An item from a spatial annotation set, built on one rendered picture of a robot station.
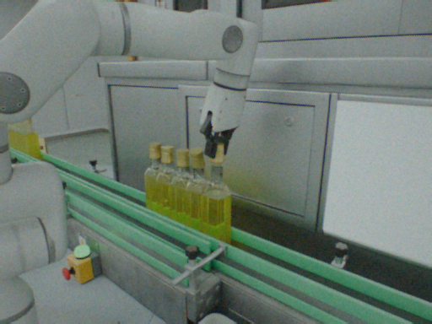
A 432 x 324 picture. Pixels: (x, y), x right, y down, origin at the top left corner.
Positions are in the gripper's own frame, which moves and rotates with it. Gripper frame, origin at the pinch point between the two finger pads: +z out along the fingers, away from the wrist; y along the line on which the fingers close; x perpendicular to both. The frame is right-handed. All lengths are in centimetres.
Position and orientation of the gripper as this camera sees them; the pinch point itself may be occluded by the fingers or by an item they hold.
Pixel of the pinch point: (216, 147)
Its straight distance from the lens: 73.8
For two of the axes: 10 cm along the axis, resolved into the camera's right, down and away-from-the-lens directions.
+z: -2.0, 8.8, 4.4
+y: -6.4, 2.2, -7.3
